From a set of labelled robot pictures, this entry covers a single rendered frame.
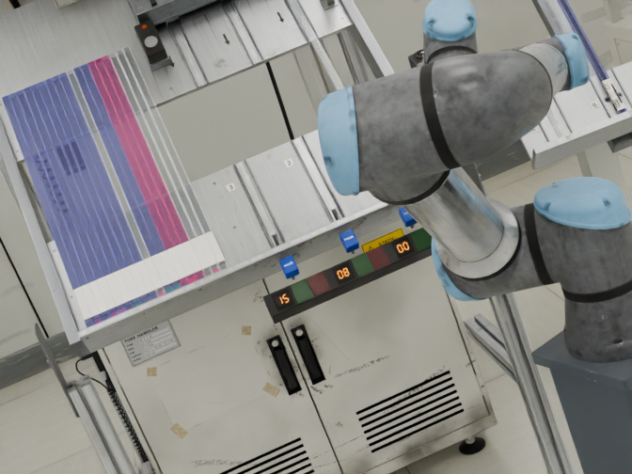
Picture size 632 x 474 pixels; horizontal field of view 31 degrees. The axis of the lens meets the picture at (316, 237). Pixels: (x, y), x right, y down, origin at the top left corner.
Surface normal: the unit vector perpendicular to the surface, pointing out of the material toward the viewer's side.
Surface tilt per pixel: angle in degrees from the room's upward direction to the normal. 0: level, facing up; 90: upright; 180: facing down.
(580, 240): 89
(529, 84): 78
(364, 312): 90
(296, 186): 45
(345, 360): 90
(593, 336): 72
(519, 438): 0
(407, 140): 90
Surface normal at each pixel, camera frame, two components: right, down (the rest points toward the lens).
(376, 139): -0.30, 0.22
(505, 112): 0.51, 0.21
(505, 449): -0.34, -0.88
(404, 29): 0.22, 0.26
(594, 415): -0.78, 0.46
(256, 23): -0.08, -0.44
